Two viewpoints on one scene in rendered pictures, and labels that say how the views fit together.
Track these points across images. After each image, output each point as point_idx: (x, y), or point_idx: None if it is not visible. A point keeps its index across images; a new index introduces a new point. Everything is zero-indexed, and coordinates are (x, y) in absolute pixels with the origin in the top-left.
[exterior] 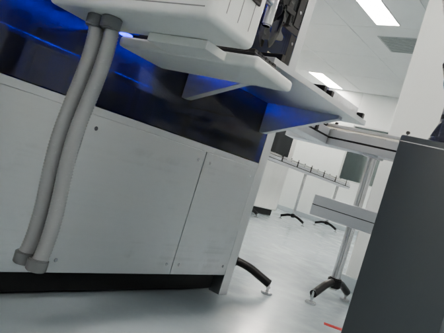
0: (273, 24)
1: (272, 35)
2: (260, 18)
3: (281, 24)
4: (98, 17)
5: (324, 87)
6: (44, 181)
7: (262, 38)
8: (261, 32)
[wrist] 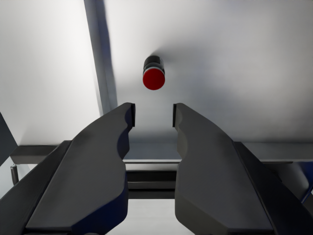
0: (109, 178)
1: (103, 120)
2: (310, 231)
3: (17, 183)
4: None
5: (12, 151)
6: None
7: (177, 116)
8: (203, 131)
